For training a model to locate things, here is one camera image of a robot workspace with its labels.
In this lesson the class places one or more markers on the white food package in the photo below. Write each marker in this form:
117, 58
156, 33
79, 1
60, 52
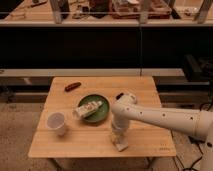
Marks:
87, 109

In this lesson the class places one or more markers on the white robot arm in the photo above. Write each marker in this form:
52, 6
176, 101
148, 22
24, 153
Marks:
194, 123

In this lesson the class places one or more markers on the green plate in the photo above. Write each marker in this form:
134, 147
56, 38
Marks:
102, 113

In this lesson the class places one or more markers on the white sponge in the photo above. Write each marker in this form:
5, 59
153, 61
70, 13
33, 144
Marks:
120, 144

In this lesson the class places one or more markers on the wooden folding table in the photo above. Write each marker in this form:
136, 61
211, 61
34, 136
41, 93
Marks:
94, 141

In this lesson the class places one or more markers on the brown sausage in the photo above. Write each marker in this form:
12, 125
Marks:
72, 86

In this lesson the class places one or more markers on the long workbench shelf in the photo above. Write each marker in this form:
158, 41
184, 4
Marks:
106, 13

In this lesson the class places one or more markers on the clear plastic cup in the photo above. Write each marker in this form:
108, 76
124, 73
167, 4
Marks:
56, 123

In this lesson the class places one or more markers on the black phone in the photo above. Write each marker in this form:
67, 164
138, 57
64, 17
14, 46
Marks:
119, 96

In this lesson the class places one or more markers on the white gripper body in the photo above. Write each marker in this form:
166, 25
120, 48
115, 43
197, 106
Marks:
118, 132

